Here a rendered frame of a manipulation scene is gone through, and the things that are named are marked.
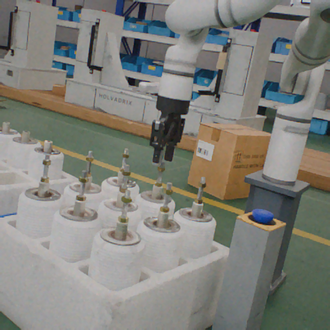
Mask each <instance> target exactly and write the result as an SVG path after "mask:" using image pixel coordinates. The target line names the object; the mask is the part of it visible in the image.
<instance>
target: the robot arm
mask: <svg viewBox="0 0 330 330"><path fill-rule="evenodd" d="M282 1H283V0H176V1H174V2H172V4H171V5H170V6H169V7H168V9H167V11H166V15H165V21H166V24H167V26H168V28H169V29H170V30H171V31H172V32H175V33H176V34H181V35H180V39H179V41H178V42H177V44H176V45H175V46H171V47H169V48H168V50H167V52H166V58H165V62H164V69H163V73H162V78H161V80H160V83H158V82H141V83H140V84H139V91H142V92H151V93H158V97H157V101H156V105H155V108H156V109H157V110H160V111H161V113H162V114H161V116H160V119H159V121H156V120H153V121H152V125H151V137H150V146H153V148H154V149H153V157H152V160H151V163H152V164H153V165H155V166H161V165H162V158H163V153H164V150H163V149H164V148H165V145H166V143H167V145H166V151H165V155H164V160H166V161H169V162H172V161H173V158H174V153H175V147H176V146H177V144H178V142H181V140H182V134H183V131H184V125H185V122H186V119H184V118H181V115H187V114H188V112H189V105H190V101H191V94H192V90H193V77H194V73H195V67H196V62H197V58H198V57H199V53H200V51H201V49H202V47H203V45H204V42H205V40H206V37H207V35H208V32H209V28H218V29H223V28H231V27H234V26H241V25H244V24H249V23H250V22H253V21H256V20H257V19H259V18H261V17H262V16H264V15H265V14H267V13H268V12H269V11H270V10H272V9H273V8H274V7H276V5H277V4H279V3H280V2H282ZM310 8H311V11H310V17H308V18H307V19H304V20H303V21H302V22H301V23H300V25H299V26H298V28H297V30H296V33H295V36H294V39H293V42H292V46H291V48H290V51H289V54H288V56H287V58H286V60H285V62H284V64H283V66H282V69H281V72H280V77H279V84H280V87H281V89H282V90H284V91H285V92H289V93H296V94H300V95H305V97H304V99H303V100H302V101H300V102H298V103H295V104H290V105H285V106H280V107H279V108H278V109H277V113H276V117H275V122H274V125H273V131H272V134H271V139H270V143H269V148H268V151H267V157H266V161H265V164H264V170H263V173H262V178H263V179H265V180H267V181H270V182H273V183H276V184H282V185H287V186H292V185H295V181H296V177H297V176H298V171H299V168H300V163H301V161H302V155H303V152H304V148H305V145H306V140H307V134H308V131H309V127H310V123H311V119H312V115H313V113H314V110H315V105H316V101H317V98H318V94H319V91H320V89H321V85H322V82H323V79H324V74H325V66H324V63H325V62H327V61H328V60H329V59H330V0H311V2H310ZM154 137H155V140H154ZM162 140H163V141H162Z"/></svg>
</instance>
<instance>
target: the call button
mask: <svg viewBox="0 0 330 330"><path fill-rule="evenodd" d="M252 215H253V219H254V220H256V221H258V222H262V223H270V222H271V221H272V220H273V218H274V214H272V212H270V211H267V210H264V209H254V210H253V212H252Z"/></svg>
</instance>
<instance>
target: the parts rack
mask: <svg viewBox="0 0 330 330"><path fill-rule="evenodd" d="M125 1H131V2H134V3H133V4H132V5H131V6H130V7H129V9H127V11H126V12H125V13H124V4H125ZM138 4H139V11H138V15H137V18H139V19H145V17H146V9H147V7H148V3H145V2H139V1H133V0H117V2H116V8H115V15H119V16H122V17H124V16H125V15H126V16H125V18H127V17H128V16H129V14H130V13H131V12H132V11H133V10H134V9H135V7H136V6H137V5H138ZM149 5H156V3H149ZM160 6H168V5H160ZM131 8H132V9H131ZM130 9H131V10H130ZM310 11H311V9H310V8H301V7H295V6H282V5H276V7H274V8H273V9H272V10H270V11H269V12H268V13H267V14H265V15H264V16H262V17H261V18H259V19H257V20H256V21H253V22H250V23H249V24H248V25H247V27H246V29H245V30H244V31H246V30H247V29H248V28H249V26H250V25H251V27H250V31H251V30H256V32H259V29H260V23H261V20H262V18H263V17H266V18H273V19H283V20H290V21H300V22H302V21H303V20H304V19H307V18H308V17H310ZM123 13H124V14H123ZM125 18H124V19H125ZM56 25H57V26H60V27H65V28H73V29H77V30H79V25H80V23H77V22H73V21H64V20H60V19H57V24H56ZM245 26H246V24H244V25H241V26H234V27H233V29H234V30H243V28H244V27H245ZM122 37H123V38H122V39H121V41H122V43H123V45H124V47H125V50H126V52H127V54H128V55H129V53H130V55H132V56H137V57H139V55H140V50H141V43H142V41H149V42H153V43H161V44H168V45H173V46H175V45H176V44H177V42H178V41H179V39H174V38H170V37H166V36H161V35H153V34H145V33H141V32H132V31H127V30H123V31H122ZM126 37H129V39H134V42H133V50H132V53H131V51H130V48H129V46H128V43H127V41H126ZM123 39H124V40H123ZM124 41H125V43H126V44H125V43H124ZM126 46H127V47H126ZM127 48H128V50H127ZM222 49H223V46H221V45H216V44H208V43H204V45H203V47H202V49H201V50H205V51H209V52H217V53H220V52H222ZM128 51H129V52H128ZM286 58H287V55H281V54H276V53H270V55H269V62H273V63H281V64H284V62H285V60H286ZM53 61H57V62H60V63H66V64H72V65H75V59H72V58H69V57H62V56H58V55H53ZM324 66H325V71H330V62H328V61H327V62H325V63H324ZM122 70H123V69H122ZM123 72H124V76H125V77H128V84H129V85H130V86H134V84H135V79H140V80H143V81H149V82H152V83H160V80H161V78H160V77H154V76H150V75H145V74H144V73H141V72H133V71H129V70H123ZM207 88H208V87H205V86H199V85H197V84H193V90H192V91H194V92H198V91H197V90H206V89H207ZM258 105H259V106H265V107H268V108H274V109H278V108H279V107H280V106H285V105H290V104H284V103H281V102H274V101H269V100H266V99H265V98H260V102H259V103H258ZM312 117H317V119H323V120H327V121H330V110H327V109H325V111H322V110H316V109H315V110H314V113H313V115H312Z"/></svg>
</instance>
